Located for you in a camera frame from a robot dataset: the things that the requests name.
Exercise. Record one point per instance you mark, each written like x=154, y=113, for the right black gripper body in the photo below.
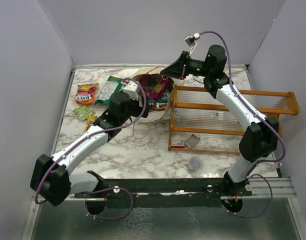
x=189, y=68

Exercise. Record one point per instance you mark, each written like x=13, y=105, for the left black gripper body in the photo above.
x=137, y=109

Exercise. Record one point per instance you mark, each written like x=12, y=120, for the dark green snack bag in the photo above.
x=111, y=86

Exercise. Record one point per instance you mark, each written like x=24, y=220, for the yellow orange snack packet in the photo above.
x=89, y=122

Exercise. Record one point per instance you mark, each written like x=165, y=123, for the light green snack packet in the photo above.
x=83, y=112

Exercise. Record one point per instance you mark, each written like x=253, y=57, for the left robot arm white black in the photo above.
x=53, y=177

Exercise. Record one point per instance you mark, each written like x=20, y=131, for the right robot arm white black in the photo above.
x=260, y=136

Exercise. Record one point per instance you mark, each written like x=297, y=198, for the purple snack packet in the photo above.
x=156, y=85

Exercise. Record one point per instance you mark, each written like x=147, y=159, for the red white small box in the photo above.
x=177, y=143

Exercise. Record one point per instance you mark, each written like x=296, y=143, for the wooden tiered rack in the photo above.
x=195, y=111

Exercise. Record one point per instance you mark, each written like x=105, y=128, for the grey open small carton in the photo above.
x=192, y=141

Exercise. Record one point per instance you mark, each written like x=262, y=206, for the green marker pen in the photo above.
x=240, y=128

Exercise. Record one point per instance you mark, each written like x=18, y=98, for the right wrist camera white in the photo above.
x=191, y=41

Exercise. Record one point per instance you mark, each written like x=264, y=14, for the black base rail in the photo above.
x=132, y=193

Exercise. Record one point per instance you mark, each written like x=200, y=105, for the aluminium frame rail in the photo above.
x=260, y=188

